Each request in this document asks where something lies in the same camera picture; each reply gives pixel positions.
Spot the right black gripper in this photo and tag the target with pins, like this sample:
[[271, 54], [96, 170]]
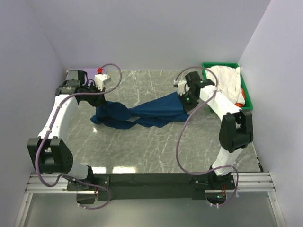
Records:
[[187, 108]]

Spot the folded lavender t shirt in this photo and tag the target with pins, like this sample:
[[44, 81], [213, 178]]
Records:
[[80, 76]]

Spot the aluminium rail frame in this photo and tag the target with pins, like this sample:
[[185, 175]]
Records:
[[244, 182]]

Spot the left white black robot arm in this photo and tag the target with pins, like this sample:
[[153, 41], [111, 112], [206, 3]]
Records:
[[48, 152]]

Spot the white t shirt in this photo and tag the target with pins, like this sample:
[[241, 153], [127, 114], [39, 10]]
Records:
[[229, 82]]

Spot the blue t shirt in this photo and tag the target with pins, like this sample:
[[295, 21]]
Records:
[[158, 112]]

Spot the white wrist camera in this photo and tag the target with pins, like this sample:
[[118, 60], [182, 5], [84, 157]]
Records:
[[101, 80], [182, 86]]

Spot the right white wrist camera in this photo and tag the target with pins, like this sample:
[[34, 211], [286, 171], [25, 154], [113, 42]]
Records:
[[182, 86]]

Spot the green plastic bin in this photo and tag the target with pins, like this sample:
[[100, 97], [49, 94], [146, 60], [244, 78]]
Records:
[[207, 75]]

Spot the black base beam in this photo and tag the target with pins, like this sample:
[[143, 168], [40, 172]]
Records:
[[162, 185]]

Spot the orange garment in bin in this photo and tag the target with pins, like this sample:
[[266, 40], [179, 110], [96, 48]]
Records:
[[244, 97]]

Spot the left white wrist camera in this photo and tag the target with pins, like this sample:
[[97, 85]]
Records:
[[101, 80]]

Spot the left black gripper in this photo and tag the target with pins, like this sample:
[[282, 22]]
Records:
[[100, 100]]

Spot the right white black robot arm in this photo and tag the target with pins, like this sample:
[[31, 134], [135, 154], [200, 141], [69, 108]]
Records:
[[236, 130]]

